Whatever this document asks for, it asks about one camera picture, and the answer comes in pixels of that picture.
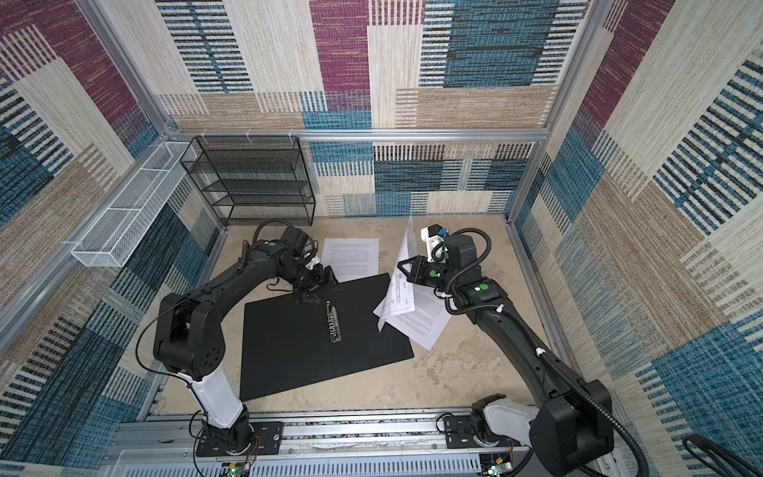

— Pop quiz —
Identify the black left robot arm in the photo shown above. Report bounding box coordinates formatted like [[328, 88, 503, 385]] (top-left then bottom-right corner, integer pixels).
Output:
[[153, 227, 336, 455]]

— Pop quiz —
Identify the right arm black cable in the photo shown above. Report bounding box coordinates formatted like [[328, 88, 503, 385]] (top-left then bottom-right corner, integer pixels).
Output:
[[431, 227, 651, 477]]

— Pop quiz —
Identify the black wire mesh shelf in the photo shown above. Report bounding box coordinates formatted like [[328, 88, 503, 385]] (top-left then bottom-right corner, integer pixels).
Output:
[[180, 135, 316, 226]]

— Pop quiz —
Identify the black object bottom right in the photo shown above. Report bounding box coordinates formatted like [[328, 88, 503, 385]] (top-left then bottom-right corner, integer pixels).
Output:
[[682, 433, 762, 477]]

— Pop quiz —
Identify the white text paper sheet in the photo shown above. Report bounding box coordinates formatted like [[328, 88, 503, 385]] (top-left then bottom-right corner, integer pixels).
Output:
[[321, 238, 380, 282]]

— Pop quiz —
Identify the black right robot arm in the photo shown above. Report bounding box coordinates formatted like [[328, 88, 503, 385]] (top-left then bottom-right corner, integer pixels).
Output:
[[446, 268, 614, 476]]

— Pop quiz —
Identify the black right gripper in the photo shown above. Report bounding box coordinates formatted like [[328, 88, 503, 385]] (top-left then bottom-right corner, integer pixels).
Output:
[[396, 254, 458, 290]]

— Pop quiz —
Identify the aluminium front rail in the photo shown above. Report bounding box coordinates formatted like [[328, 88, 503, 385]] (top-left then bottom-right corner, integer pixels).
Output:
[[97, 407, 621, 477]]

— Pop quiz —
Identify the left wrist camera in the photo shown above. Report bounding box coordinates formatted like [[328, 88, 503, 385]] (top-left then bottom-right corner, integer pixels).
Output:
[[280, 226, 312, 256]]

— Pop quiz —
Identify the white wire mesh basket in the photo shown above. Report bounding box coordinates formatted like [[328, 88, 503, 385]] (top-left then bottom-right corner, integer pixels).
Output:
[[71, 142, 188, 268]]

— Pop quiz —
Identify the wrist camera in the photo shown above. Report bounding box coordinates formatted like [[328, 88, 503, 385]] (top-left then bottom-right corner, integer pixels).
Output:
[[280, 226, 312, 256], [421, 224, 479, 266]]

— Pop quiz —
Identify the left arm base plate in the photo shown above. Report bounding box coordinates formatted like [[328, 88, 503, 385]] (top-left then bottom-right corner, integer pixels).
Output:
[[195, 421, 284, 458]]

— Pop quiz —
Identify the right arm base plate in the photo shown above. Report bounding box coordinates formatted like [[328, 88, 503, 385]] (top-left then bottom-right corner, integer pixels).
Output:
[[435, 413, 522, 449]]

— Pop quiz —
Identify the red folder black inside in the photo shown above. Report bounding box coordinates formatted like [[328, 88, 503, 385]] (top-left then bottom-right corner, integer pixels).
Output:
[[240, 273, 414, 401]]

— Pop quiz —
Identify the metal folder clip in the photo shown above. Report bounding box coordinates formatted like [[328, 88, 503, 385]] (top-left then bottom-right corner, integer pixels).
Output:
[[326, 300, 342, 344]]

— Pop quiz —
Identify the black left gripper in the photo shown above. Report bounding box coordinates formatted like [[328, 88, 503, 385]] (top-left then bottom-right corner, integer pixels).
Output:
[[281, 263, 343, 303]]

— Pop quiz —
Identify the white diagram paper sheet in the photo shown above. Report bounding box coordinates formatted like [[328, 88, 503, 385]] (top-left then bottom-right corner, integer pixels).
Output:
[[374, 217, 418, 332]]

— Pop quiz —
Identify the white paper sheet underneath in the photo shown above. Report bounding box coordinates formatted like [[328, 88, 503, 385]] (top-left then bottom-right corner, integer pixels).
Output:
[[373, 285, 450, 351]]

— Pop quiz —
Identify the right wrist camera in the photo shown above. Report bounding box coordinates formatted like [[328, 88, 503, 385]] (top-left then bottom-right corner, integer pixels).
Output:
[[421, 224, 479, 266]]

